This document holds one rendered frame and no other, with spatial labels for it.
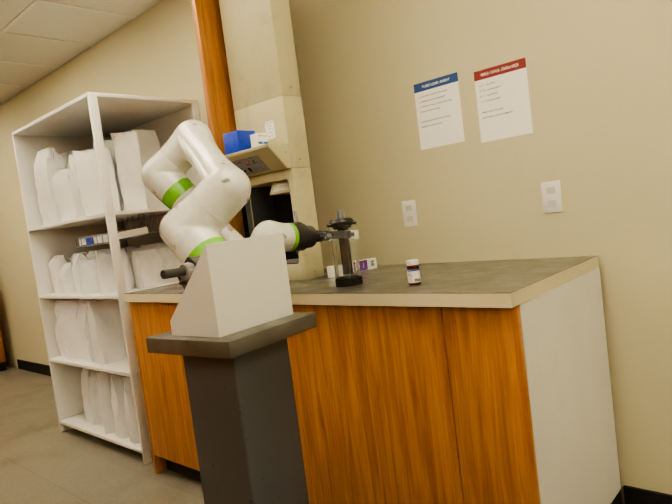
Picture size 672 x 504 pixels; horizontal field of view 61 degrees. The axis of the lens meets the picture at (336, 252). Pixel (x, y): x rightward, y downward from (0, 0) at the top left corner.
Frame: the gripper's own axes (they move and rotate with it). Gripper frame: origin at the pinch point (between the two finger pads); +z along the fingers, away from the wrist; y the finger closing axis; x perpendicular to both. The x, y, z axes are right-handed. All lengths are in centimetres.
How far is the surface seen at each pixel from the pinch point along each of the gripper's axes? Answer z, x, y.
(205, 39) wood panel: -1, -92, 72
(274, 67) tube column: 7, -72, 37
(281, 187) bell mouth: 15, -24, 46
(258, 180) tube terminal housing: 11, -28, 57
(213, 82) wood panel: 2, -73, 72
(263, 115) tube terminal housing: 9, -54, 48
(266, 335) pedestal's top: -62, 25, -27
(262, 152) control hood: 1, -37, 40
